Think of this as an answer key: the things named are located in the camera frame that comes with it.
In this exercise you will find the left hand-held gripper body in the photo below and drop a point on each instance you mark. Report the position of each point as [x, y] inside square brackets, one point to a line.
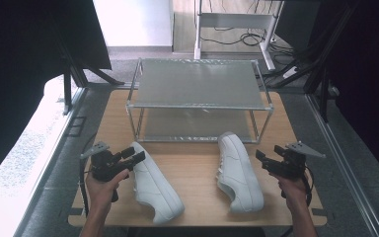
[103, 166]

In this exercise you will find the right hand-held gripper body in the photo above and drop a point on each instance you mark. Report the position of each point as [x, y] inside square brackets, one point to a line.
[291, 164]

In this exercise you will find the white sneaker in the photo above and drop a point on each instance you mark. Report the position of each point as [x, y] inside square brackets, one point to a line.
[154, 187]
[238, 174]

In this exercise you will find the grey metal shoe rack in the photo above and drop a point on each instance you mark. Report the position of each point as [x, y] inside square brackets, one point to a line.
[197, 85]

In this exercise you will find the person's right hand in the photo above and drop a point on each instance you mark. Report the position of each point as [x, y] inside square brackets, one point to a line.
[292, 192]

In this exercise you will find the person's left hand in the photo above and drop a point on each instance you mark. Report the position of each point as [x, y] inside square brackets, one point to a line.
[100, 194]

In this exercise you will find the white power strip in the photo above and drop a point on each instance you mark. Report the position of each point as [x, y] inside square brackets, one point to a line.
[290, 72]

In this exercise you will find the black metal stand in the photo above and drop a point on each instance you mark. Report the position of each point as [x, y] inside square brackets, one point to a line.
[316, 65]
[75, 75]

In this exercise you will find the dark curtain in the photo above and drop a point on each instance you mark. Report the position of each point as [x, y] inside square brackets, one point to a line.
[23, 65]
[365, 82]

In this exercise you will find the white desk frame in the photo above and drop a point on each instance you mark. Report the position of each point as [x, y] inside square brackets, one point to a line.
[233, 19]

